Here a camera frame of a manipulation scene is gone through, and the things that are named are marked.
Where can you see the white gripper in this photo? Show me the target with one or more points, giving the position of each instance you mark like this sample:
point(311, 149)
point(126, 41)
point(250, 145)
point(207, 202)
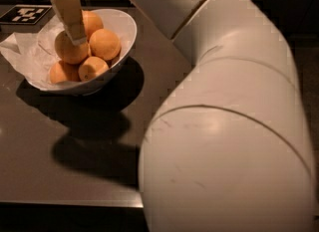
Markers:
point(70, 13)

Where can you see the pale yellowish orange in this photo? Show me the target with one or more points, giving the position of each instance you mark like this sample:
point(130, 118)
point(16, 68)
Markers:
point(68, 52)

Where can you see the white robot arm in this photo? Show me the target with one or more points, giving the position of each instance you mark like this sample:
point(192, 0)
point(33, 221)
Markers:
point(229, 149)

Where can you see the top back orange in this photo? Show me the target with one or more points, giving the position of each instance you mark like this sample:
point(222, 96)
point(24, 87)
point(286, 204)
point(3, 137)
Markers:
point(92, 23)

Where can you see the white bowl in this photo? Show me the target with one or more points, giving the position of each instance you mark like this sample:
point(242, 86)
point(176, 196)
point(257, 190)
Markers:
point(125, 27)

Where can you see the right middle orange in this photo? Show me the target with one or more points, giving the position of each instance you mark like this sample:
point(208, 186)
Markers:
point(105, 44)

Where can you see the front centre orange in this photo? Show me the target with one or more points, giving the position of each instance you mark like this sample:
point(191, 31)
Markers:
point(91, 68)

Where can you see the front left orange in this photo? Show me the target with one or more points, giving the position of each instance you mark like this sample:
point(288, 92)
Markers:
point(63, 72)

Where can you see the black white fiducial marker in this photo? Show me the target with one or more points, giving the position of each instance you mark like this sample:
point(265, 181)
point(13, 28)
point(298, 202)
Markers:
point(24, 14)

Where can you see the white crumpled paper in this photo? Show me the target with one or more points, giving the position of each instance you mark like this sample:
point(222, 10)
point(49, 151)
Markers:
point(26, 53)

